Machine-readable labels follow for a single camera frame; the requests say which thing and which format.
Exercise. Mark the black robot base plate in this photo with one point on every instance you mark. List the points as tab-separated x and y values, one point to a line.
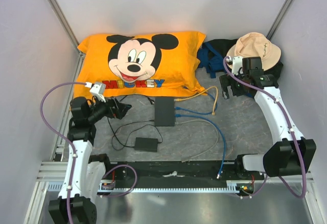
168	181

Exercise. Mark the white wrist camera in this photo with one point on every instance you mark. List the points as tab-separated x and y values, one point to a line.
237	63
97	90

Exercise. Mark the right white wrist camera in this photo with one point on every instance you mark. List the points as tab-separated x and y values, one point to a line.
237	63

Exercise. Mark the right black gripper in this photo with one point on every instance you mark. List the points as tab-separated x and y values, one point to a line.
227	80

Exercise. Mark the beige bucket hat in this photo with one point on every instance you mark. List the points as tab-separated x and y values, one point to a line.
255	44

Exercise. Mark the aluminium frame rail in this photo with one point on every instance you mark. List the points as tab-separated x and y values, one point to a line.
56	171

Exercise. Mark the orange Mickey Mouse pillow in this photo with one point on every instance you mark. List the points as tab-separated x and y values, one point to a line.
157	65

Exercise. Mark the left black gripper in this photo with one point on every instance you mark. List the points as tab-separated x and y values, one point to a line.
119	110

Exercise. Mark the black power adapter brick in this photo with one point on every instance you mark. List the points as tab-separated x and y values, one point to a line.
146	144

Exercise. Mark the black network switch box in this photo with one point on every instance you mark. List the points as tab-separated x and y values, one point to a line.
164	112

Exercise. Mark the grey slotted cable duct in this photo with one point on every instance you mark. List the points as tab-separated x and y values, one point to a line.
230	188

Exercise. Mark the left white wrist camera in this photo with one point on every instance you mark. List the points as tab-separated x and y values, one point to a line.
97	90

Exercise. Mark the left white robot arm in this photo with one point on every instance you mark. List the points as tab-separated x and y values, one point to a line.
77	197

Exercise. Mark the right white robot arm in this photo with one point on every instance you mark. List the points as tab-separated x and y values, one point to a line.
291	153

